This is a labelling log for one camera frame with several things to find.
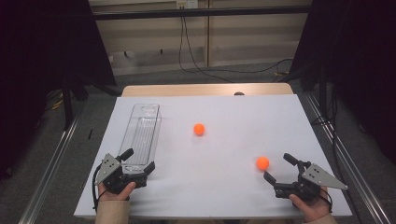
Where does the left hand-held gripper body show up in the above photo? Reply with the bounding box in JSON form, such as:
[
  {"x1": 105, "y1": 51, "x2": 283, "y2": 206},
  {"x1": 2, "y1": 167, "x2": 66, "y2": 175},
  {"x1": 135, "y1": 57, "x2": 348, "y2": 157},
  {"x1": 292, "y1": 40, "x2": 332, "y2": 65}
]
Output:
[{"x1": 94, "y1": 153, "x2": 148, "y2": 195}]

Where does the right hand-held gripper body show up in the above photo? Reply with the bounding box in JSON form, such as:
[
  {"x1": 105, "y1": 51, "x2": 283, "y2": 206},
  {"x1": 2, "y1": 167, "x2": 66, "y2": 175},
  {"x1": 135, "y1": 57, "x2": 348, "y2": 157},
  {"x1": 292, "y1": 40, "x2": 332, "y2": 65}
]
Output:
[{"x1": 273, "y1": 160, "x2": 349, "y2": 203}]

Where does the orange ball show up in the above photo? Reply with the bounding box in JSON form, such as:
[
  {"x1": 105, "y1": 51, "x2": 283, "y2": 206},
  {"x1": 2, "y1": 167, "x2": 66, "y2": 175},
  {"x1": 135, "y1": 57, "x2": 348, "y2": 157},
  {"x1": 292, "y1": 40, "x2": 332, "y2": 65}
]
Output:
[
  {"x1": 192, "y1": 122, "x2": 206, "y2": 136},
  {"x1": 256, "y1": 156, "x2": 270, "y2": 171}
]

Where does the clear plastic tray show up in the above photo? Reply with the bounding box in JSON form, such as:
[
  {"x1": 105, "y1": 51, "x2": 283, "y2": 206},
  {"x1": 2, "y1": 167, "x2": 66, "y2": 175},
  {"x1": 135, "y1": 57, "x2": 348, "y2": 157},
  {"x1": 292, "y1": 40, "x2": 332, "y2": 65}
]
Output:
[{"x1": 117, "y1": 103, "x2": 163, "y2": 175}]

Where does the person's left hand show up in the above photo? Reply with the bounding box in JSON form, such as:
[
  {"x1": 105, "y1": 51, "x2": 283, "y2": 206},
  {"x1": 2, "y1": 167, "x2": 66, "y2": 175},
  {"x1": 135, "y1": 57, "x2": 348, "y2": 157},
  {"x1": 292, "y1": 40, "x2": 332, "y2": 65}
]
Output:
[{"x1": 97, "y1": 181, "x2": 137, "y2": 203}]

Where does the person's right hand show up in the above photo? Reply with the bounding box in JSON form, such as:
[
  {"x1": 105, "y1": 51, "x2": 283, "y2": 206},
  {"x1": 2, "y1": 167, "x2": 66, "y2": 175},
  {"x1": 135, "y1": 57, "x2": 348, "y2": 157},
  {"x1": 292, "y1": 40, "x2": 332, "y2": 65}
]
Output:
[{"x1": 289, "y1": 186, "x2": 332, "y2": 223}]

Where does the white board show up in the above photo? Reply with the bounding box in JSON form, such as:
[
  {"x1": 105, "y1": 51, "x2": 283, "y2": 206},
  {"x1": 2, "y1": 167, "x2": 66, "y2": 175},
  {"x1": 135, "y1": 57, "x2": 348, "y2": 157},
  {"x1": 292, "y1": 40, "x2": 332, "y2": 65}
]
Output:
[{"x1": 73, "y1": 94, "x2": 353, "y2": 218}]

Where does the wooden table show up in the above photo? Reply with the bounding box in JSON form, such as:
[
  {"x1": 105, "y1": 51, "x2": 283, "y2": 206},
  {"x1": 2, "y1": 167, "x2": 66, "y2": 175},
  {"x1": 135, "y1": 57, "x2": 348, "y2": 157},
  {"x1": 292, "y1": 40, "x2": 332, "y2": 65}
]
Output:
[{"x1": 120, "y1": 82, "x2": 294, "y2": 97}]

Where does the black curtain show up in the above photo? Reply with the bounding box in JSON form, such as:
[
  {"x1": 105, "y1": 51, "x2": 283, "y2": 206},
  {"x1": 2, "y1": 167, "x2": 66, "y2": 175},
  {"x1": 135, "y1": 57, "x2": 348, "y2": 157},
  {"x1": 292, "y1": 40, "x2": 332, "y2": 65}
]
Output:
[
  {"x1": 289, "y1": 0, "x2": 396, "y2": 166},
  {"x1": 0, "y1": 0, "x2": 117, "y2": 181}
]

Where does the black horizontal bar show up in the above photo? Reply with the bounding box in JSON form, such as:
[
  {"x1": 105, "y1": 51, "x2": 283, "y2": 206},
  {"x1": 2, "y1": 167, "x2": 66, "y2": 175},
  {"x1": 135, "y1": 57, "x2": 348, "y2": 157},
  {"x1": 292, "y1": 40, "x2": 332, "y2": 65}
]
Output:
[{"x1": 92, "y1": 5, "x2": 312, "y2": 21}]

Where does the left hand-held gripper black cable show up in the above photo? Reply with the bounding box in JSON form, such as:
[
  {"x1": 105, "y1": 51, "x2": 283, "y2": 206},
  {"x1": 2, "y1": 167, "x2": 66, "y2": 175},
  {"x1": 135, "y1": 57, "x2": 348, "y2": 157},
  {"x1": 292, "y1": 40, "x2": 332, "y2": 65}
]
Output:
[{"x1": 92, "y1": 164, "x2": 108, "y2": 213}]

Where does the hand-held gripper black cable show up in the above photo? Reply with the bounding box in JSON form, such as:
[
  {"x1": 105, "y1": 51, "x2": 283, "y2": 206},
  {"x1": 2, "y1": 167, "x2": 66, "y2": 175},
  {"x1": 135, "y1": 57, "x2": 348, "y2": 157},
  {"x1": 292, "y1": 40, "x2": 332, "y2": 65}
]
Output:
[
  {"x1": 320, "y1": 188, "x2": 333, "y2": 214},
  {"x1": 92, "y1": 164, "x2": 108, "y2": 213}
]

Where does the right hand-held gripper black cable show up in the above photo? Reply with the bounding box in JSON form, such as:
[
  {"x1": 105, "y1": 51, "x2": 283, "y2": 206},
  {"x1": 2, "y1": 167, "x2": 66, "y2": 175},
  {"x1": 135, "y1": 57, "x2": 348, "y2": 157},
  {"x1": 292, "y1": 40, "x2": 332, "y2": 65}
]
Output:
[{"x1": 320, "y1": 188, "x2": 333, "y2": 214}]

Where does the black floor cable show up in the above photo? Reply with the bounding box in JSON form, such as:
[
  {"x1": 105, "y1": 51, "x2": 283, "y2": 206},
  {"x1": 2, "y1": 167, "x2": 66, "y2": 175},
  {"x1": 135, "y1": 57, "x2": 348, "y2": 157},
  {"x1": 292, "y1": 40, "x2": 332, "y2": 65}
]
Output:
[{"x1": 311, "y1": 90, "x2": 344, "y2": 185}]

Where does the metal floor rail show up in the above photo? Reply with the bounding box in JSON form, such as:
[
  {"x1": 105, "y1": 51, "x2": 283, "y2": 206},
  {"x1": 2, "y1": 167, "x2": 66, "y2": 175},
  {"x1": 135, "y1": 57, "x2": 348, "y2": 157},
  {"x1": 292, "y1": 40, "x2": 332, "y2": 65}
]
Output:
[
  {"x1": 18, "y1": 115, "x2": 82, "y2": 224},
  {"x1": 306, "y1": 92, "x2": 391, "y2": 224}
]

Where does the black hanging cable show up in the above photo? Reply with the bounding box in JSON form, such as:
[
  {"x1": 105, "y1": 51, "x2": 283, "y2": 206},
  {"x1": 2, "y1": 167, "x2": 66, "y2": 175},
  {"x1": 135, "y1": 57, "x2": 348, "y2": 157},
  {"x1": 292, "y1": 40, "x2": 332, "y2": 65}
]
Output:
[
  {"x1": 177, "y1": 17, "x2": 293, "y2": 75},
  {"x1": 182, "y1": 17, "x2": 234, "y2": 84}
]

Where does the white wall socket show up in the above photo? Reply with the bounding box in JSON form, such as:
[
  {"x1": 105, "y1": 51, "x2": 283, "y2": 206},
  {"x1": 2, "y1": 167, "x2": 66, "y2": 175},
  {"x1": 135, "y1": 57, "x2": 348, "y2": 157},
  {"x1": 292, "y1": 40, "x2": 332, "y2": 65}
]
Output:
[{"x1": 176, "y1": 0, "x2": 199, "y2": 9}]

